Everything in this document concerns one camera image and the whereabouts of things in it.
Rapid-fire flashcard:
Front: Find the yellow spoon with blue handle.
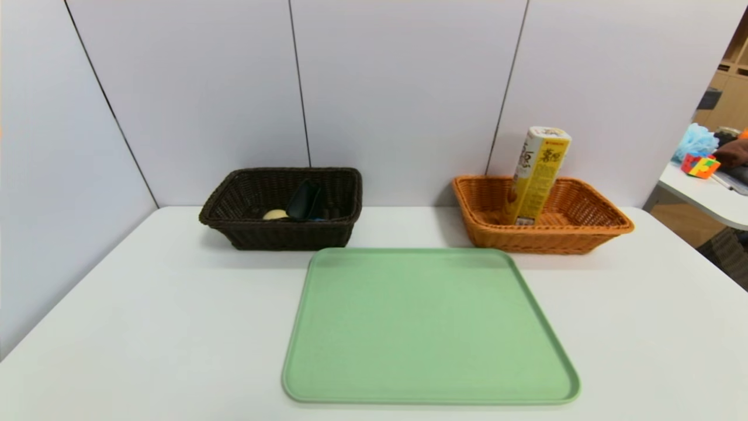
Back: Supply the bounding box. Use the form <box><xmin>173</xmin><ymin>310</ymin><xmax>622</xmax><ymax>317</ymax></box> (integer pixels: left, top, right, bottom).
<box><xmin>262</xmin><ymin>209</ymin><xmax>325</xmax><ymax>222</ymax></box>

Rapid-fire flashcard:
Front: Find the orange wicker basket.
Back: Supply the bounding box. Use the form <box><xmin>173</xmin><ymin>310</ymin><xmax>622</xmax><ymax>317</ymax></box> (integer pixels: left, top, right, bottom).
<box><xmin>452</xmin><ymin>175</ymin><xmax>635</xmax><ymax>254</ymax></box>

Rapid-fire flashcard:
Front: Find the black fabric pouch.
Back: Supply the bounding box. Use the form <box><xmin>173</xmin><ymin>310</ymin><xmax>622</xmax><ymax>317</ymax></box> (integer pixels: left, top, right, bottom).
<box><xmin>286</xmin><ymin>180</ymin><xmax>325</xmax><ymax>221</ymax></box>

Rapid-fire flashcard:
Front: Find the colourful puzzle cube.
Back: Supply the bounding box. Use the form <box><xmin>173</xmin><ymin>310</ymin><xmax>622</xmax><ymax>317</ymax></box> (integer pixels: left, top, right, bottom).
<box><xmin>681</xmin><ymin>152</ymin><xmax>722</xmax><ymax>179</ymax></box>

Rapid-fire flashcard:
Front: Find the yellow hexagonal snack box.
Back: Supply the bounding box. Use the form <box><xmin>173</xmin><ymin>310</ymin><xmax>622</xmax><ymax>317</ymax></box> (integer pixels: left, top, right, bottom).
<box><xmin>507</xmin><ymin>126</ymin><xmax>572</xmax><ymax>226</ymax></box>

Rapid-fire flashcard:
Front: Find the blue mesh bath pouf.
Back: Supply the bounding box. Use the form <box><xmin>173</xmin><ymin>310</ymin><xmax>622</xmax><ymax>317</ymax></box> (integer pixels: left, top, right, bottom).
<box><xmin>672</xmin><ymin>123</ymin><xmax>721</xmax><ymax>163</ymax></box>

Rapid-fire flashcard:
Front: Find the light wooden shelf cabinet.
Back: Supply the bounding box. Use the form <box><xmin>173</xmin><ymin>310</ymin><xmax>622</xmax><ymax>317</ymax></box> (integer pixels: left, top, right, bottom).
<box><xmin>695</xmin><ymin>12</ymin><xmax>748</xmax><ymax>132</ymax></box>

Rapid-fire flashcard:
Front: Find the brown wooden side panel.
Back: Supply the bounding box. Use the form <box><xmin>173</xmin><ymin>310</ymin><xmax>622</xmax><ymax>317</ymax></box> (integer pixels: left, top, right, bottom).
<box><xmin>643</xmin><ymin>202</ymin><xmax>711</xmax><ymax>247</ymax></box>

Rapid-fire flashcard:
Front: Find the dark patterned chair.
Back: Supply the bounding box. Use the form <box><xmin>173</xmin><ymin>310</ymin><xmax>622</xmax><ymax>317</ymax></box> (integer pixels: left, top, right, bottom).
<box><xmin>697</xmin><ymin>226</ymin><xmax>748</xmax><ymax>291</ymax></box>

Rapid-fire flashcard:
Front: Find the brown cloth item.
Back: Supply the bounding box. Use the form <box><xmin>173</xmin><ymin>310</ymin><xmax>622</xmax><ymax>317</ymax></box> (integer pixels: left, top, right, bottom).
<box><xmin>714</xmin><ymin>137</ymin><xmax>748</xmax><ymax>169</ymax></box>

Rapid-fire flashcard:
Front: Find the light green plastic tray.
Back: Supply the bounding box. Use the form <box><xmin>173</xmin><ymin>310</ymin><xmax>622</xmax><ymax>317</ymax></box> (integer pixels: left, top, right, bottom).
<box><xmin>282</xmin><ymin>247</ymin><xmax>581</xmax><ymax>405</ymax></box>

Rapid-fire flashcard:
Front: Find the dark brown wicker basket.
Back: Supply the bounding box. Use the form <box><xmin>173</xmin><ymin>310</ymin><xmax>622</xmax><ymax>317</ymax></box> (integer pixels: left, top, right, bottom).
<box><xmin>199</xmin><ymin>167</ymin><xmax>363</xmax><ymax>251</ymax></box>

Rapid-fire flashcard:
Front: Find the white side table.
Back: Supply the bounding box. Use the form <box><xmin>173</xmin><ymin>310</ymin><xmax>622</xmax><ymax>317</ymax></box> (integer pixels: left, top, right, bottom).
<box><xmin>657</xmin><ymin>162</ymin><xmax>748</xmax><ymax>230</ymax></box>

